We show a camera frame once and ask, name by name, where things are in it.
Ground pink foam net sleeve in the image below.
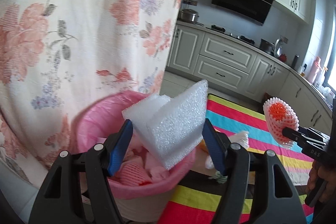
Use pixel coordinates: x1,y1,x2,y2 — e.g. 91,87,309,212
263,97,299,149

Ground white foam block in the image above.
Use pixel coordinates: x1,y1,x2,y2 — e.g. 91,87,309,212
122,80,208,170

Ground pink trash bag bin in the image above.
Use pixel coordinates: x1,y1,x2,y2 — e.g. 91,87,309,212
76,90,197,201

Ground lower kitchen cabinets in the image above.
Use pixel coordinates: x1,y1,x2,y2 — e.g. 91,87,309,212
167,21,332,134

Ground person's right hand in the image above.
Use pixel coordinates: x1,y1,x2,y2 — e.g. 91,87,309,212
305,157,336,204

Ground crumpled white tissue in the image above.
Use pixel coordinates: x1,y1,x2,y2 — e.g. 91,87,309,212
205,131,249,169

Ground green white wavy cloth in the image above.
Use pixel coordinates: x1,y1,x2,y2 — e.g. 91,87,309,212
210,170,228,184

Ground dark red floor bin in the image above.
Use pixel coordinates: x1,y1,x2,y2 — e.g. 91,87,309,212
261,93,273,105

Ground striped colourful tablecloth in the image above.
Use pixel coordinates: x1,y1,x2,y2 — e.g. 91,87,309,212
158,94,312,223

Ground pink thermos jug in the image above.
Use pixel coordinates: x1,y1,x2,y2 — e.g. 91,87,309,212
306,56,321,84

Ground black bottle on counter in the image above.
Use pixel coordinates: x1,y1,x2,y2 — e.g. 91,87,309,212
291,55,299,69

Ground black cooking pot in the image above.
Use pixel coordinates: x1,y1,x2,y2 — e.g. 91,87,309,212
259,39,274,55

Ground steel pot lid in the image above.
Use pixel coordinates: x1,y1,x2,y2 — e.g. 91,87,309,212
273,38,283,58

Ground gas stove top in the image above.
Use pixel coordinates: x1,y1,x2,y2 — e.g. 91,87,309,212
210,25,255,46

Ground steel pot on counter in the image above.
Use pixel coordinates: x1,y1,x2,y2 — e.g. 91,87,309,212
178,9,199,24

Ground floral curtain cloth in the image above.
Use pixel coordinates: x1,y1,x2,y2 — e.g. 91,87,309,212
1,0,181,187

